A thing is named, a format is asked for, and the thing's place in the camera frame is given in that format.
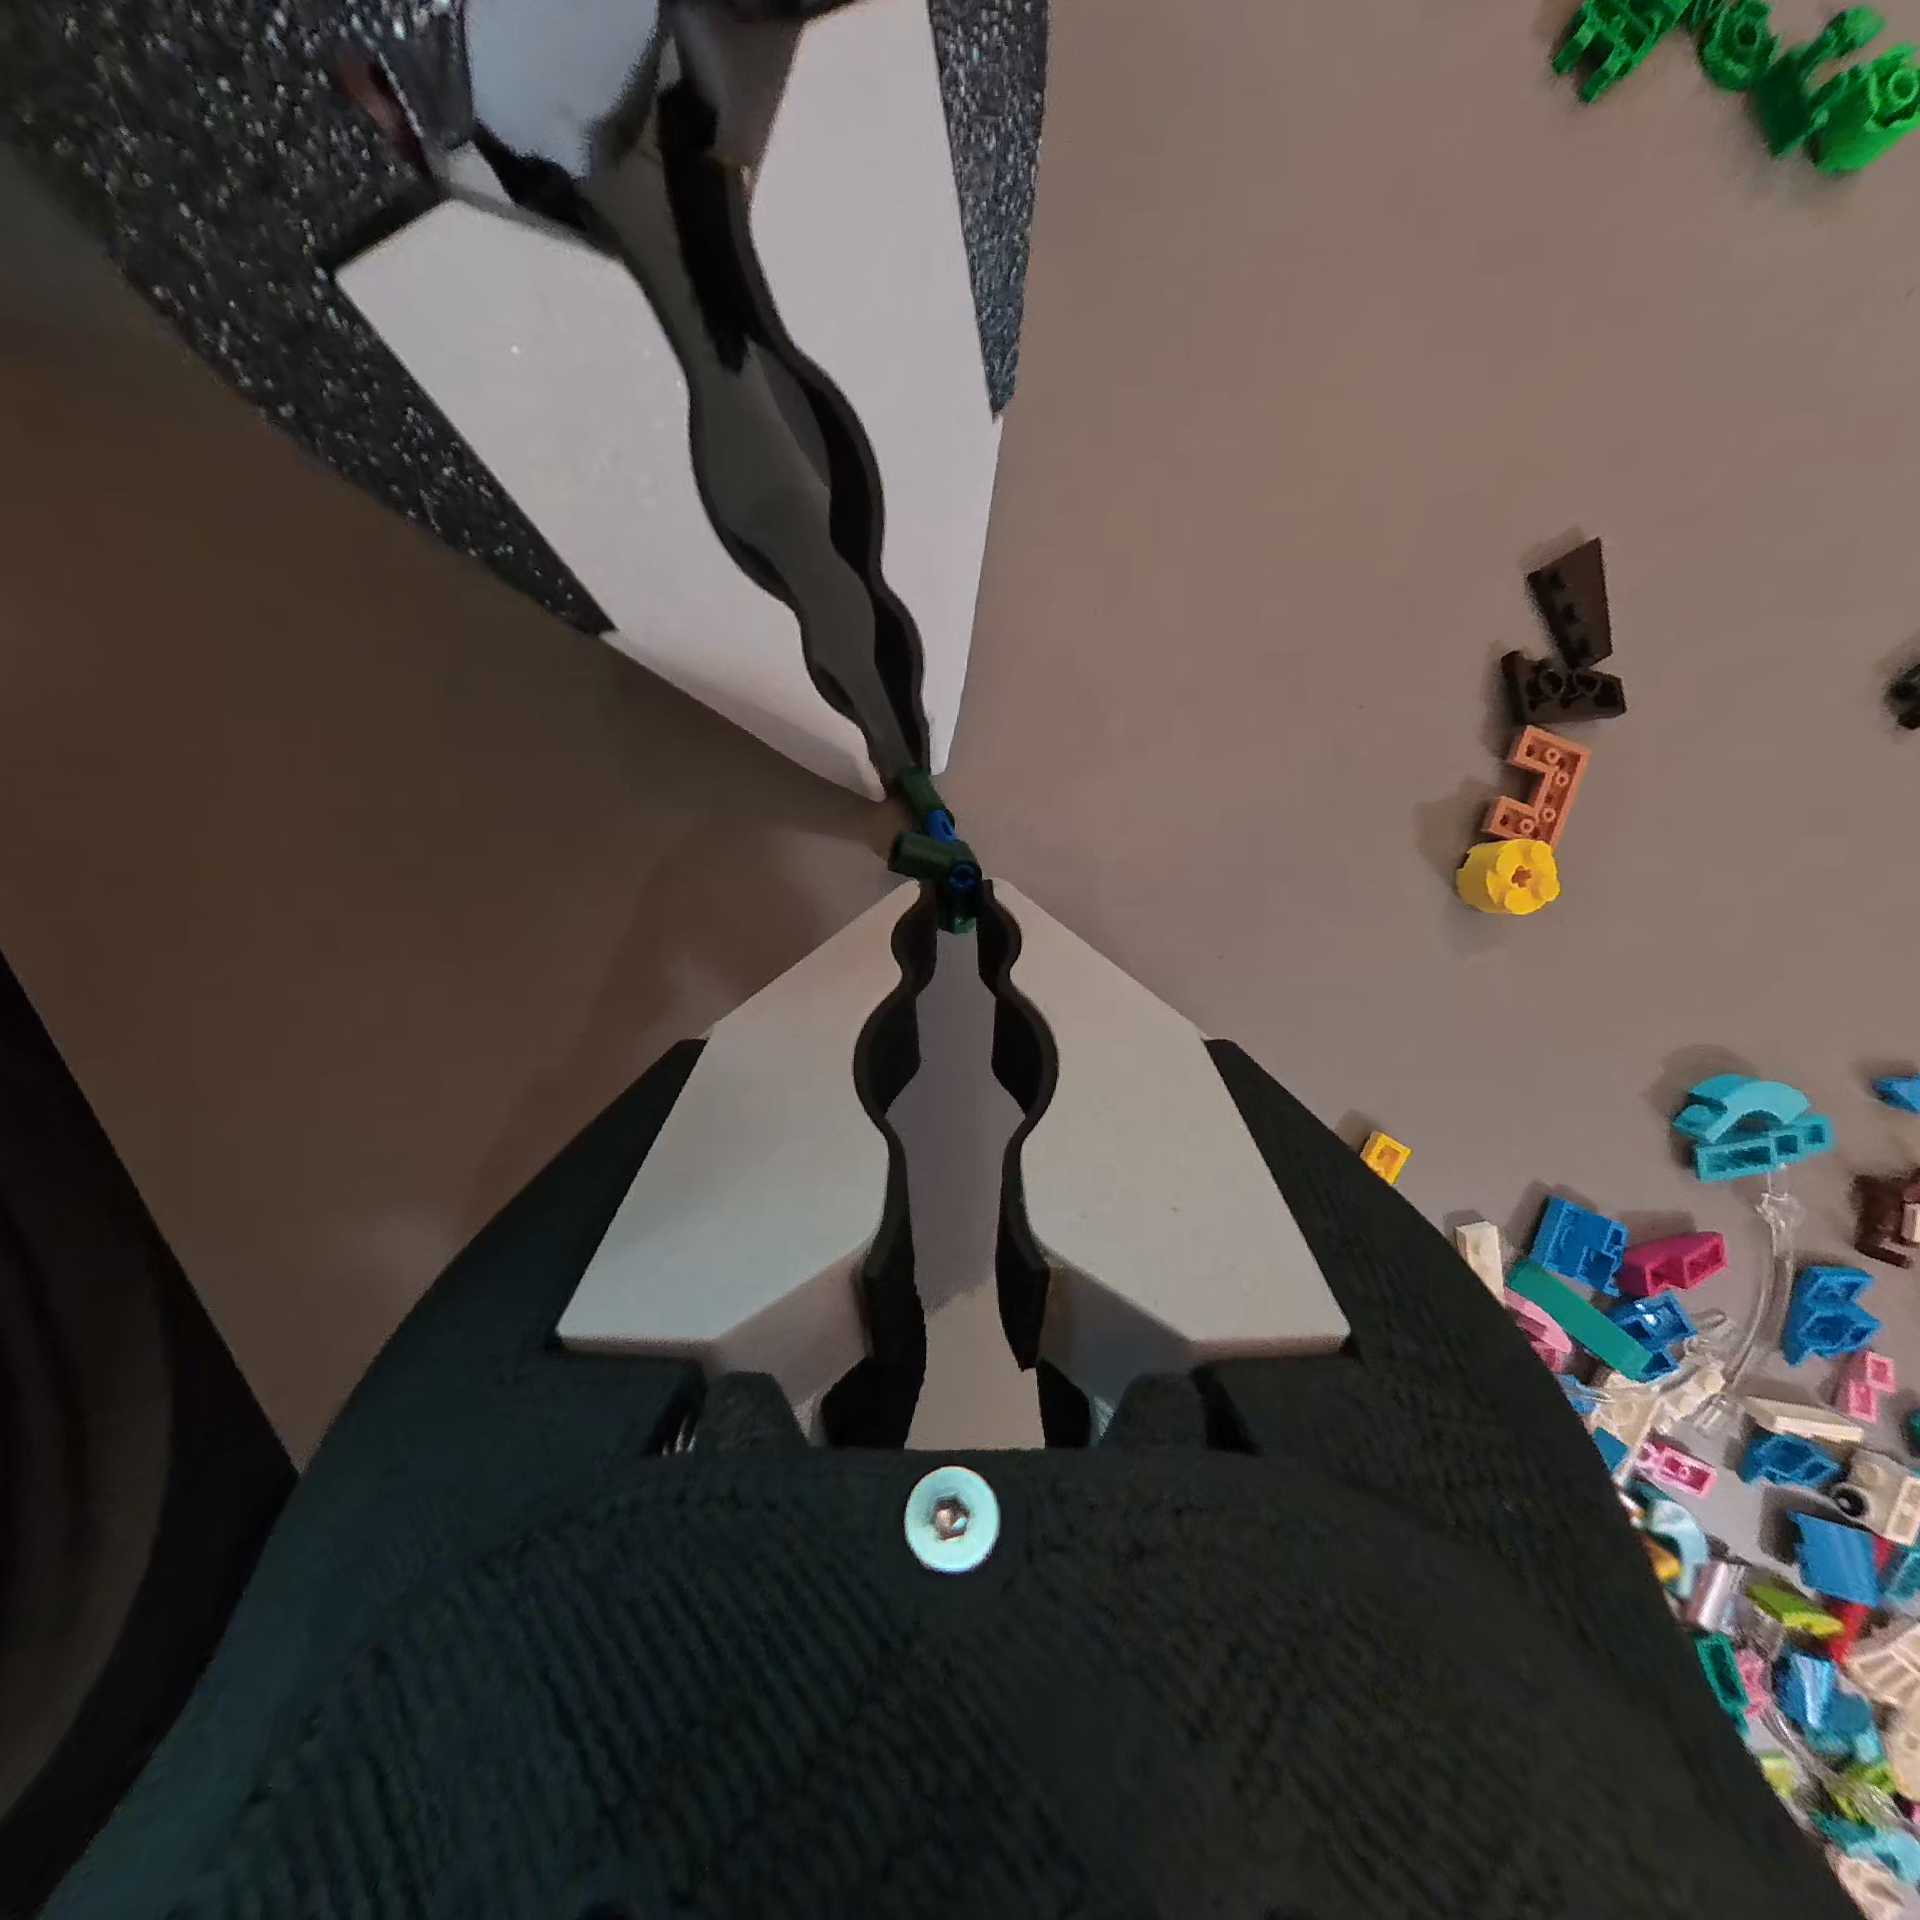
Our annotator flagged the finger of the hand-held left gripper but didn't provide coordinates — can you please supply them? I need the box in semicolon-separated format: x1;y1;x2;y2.
332;194;930;804
738;0;1001;782

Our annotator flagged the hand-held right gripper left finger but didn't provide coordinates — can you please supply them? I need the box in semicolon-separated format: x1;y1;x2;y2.
558;879;963;1450

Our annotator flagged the dark brown wedge plate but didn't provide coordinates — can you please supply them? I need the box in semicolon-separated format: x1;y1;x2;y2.
1528;535;1616;668
1497;647;1629;728

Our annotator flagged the grey desk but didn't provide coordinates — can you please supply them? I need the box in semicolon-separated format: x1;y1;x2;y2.
0;0;1920;1920

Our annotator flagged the person's torso in dark sweater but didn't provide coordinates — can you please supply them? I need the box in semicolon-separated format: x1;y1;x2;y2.
0;953;300;1920

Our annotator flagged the green round stud brick stack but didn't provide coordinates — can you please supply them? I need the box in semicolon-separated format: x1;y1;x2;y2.
1752;6;1920;174

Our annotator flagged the brown angled plate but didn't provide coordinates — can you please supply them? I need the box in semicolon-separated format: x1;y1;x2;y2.
1481;726;1593;846

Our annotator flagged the yellow round brick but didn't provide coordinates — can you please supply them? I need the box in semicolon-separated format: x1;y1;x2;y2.
1454;837;1560;916

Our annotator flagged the pile of colourful bricks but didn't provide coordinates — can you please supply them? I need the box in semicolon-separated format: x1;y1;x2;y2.
1445;1069;1920;1920

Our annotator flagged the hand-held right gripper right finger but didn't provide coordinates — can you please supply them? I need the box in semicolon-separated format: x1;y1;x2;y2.
961;879;1351;1409

